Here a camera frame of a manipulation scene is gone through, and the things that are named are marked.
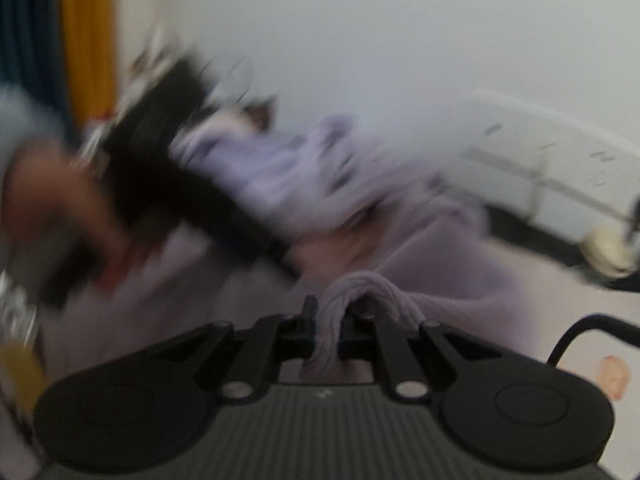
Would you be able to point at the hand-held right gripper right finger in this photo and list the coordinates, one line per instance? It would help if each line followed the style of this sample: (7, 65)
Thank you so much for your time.
(395, 355)

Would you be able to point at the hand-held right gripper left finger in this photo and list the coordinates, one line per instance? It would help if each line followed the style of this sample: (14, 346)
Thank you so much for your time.
(265, 350)

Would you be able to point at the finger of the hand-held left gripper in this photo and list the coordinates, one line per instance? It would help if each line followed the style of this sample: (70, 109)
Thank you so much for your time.
(250, 245)

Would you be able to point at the lavender fleece pajama top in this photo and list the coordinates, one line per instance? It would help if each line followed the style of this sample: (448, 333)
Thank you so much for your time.
(400, 240)

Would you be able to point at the person's left forearm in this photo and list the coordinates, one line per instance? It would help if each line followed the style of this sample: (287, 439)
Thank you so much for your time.
(25, 125)

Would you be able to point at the person's left hand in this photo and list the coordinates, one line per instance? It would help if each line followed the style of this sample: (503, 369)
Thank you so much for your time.
(55, 205)

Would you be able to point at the yellow curtain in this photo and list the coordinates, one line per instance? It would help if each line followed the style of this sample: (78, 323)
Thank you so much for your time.
(87, 40)

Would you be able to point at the printed white mat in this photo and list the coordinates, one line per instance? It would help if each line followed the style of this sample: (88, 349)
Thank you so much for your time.
(550, 290)

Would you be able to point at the blue curtain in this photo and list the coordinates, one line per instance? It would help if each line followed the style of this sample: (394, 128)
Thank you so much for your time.
(30, 25)

